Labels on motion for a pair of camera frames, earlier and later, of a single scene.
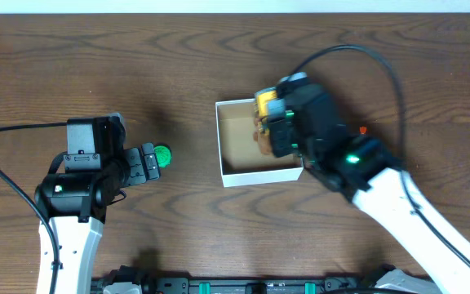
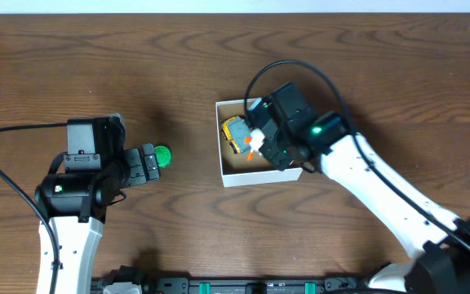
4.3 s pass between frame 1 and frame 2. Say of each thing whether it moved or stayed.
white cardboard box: stayed
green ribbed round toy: stayed
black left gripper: stayed
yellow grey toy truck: moved
